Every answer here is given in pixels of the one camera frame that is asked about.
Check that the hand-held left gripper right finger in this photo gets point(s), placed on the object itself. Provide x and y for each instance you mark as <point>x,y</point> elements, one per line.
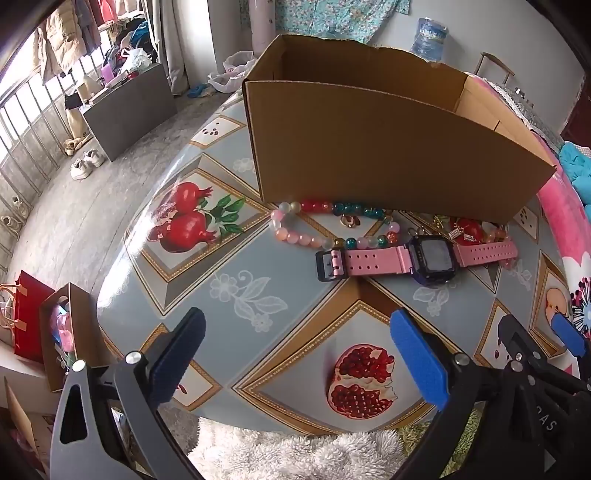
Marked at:
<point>418,360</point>

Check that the small brown cardboard box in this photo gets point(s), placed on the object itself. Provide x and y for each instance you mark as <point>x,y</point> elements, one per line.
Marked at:
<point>87,332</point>

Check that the grey curtain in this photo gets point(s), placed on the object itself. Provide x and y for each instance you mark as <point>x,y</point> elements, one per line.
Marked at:
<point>173,46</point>

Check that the turquoise quilt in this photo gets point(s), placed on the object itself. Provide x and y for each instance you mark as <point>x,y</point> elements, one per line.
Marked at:
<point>577,161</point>

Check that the grey patterned bedcover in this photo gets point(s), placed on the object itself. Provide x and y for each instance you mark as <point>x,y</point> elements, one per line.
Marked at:
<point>526,110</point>

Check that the large cardboard box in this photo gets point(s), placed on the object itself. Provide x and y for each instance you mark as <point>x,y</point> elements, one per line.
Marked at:
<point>369,152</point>

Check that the blue cloth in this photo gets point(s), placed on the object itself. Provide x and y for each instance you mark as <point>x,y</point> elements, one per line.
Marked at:
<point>198,91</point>

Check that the metal window railing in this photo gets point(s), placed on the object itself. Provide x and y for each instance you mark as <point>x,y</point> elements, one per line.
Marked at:
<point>27,180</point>

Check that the pomegranate print tablecloth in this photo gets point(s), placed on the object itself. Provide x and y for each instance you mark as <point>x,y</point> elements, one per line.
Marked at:
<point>277,332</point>

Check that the teal floral curtain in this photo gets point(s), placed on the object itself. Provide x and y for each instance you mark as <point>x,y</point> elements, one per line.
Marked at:
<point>332,18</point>

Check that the blue water jug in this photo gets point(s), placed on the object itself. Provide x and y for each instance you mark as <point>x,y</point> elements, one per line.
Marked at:
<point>429,39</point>

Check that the red gift bag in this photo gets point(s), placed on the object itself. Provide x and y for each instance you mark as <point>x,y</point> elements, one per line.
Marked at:
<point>32,314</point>

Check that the white plastic bag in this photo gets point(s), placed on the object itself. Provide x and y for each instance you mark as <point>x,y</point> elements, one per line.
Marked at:
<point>231,69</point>

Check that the green fluffy rug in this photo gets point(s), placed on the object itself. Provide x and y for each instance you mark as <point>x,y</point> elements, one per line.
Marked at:
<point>413,441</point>

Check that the pale cylindrical roll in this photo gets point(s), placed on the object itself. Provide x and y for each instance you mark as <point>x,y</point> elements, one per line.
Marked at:
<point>263,18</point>

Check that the white fluffy blanket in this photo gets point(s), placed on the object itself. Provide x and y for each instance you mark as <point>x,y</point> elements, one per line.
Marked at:
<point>300,457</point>

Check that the white sneaker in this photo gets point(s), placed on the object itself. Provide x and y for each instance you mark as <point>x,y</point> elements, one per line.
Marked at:
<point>82,170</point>
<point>94,158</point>

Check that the grey cabinet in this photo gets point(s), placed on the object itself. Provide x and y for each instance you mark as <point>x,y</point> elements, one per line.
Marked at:
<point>129,115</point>

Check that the pile of clothes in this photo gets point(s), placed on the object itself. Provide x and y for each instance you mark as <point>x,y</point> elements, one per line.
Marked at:
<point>134,41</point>

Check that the thin frame chair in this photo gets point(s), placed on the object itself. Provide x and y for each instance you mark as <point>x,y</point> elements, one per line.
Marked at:
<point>494,57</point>

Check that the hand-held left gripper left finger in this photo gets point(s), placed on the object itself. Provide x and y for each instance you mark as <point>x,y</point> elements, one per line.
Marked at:
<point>180,355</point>

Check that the beige slipper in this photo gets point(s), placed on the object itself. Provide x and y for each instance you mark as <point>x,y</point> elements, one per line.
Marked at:
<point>74,145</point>

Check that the beige hanging jacket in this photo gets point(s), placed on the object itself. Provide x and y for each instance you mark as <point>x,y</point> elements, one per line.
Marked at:
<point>62,41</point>

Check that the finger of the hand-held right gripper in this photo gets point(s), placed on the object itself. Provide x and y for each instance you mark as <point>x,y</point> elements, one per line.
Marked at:
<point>515,339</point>
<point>570,337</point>

